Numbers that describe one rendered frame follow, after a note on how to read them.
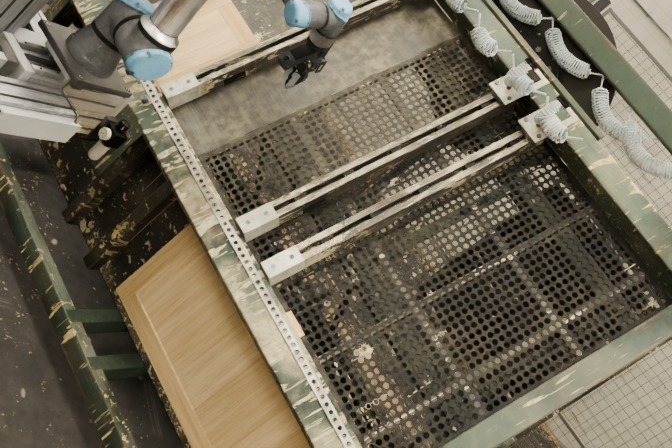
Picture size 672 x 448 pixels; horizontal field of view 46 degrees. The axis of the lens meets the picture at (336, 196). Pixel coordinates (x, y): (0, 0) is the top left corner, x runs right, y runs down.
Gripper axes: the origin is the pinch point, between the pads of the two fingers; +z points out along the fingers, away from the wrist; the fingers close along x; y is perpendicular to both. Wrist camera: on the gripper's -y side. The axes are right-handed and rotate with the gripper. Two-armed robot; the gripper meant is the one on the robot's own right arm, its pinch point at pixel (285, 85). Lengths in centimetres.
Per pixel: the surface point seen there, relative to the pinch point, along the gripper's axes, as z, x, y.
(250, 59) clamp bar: 20.9, 27.8, 14.8
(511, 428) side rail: 12, -123, 8
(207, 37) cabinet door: 31, 48, 13
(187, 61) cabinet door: 36, 42, 2
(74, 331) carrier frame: 100, -17, -54
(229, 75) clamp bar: 27.4, 27.2, 8.0
